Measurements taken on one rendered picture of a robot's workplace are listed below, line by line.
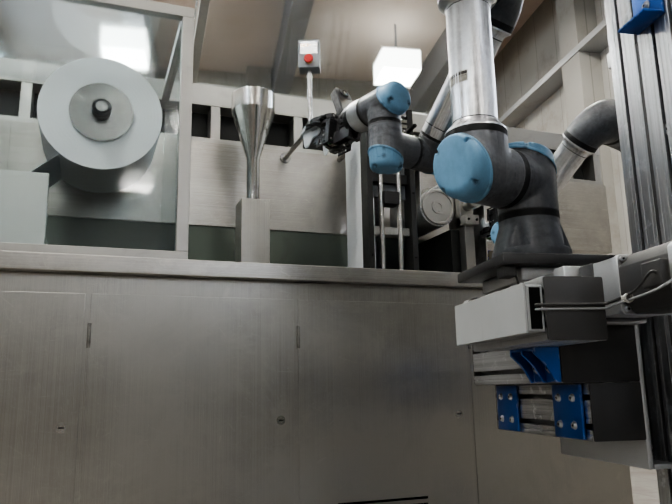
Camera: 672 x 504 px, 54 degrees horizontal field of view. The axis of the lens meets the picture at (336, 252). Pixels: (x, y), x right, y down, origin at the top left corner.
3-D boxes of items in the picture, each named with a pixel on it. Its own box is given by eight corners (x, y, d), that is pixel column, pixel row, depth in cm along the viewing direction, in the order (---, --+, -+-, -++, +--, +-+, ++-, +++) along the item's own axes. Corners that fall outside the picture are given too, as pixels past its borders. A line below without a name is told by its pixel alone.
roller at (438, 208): (423, 222, 216) (421, 187, 218) (390, 239, 239) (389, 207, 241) (455, 225, 220) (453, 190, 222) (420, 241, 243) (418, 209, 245)
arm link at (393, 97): (387, 110, 141) (385, 73, 143) (355, 127, 150) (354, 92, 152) (414, 118, 146) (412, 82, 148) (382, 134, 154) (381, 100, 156)
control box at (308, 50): (297, 65, 213) (297, 36, 215) (299, 74, 219) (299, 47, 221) (319, 64, 212) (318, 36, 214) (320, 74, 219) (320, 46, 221)
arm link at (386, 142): (422, 171, 147) (420, 124, 149) (384, 161, 140) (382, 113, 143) (399, 180, 153) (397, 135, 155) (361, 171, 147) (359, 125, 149)
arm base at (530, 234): (589, 257, 122) (584, 205, 124) (512, 256, 119) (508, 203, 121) (549, 272, 136) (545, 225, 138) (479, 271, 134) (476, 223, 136)
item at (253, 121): (234, 283, 194) (236, 101, 205) (224, 290, 207) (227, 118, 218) (280, 284, 199) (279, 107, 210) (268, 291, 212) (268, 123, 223)
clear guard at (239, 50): (217, -56, 203) (216, -57, 203) (194, 84, 236) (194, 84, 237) (508, 5, 239) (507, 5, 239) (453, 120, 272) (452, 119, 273)
